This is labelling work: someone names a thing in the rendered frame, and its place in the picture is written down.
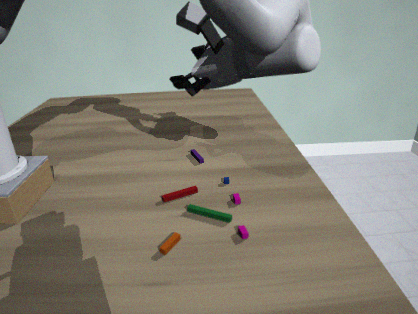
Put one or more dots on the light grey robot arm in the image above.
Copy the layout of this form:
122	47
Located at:
258	29

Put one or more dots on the green rod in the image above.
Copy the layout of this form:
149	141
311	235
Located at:
209	213

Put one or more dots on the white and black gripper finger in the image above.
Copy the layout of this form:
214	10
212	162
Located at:
193	88
199	50

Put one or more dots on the magenta rod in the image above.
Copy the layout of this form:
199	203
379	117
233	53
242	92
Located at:
236	198
243	232

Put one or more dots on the red rod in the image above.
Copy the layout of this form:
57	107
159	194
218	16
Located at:
179	194

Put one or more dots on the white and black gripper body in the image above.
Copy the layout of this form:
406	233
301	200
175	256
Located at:
219	68

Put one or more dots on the purple rod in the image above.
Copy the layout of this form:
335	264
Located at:
197	156

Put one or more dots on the orange rod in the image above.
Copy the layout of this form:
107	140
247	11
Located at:
170	243

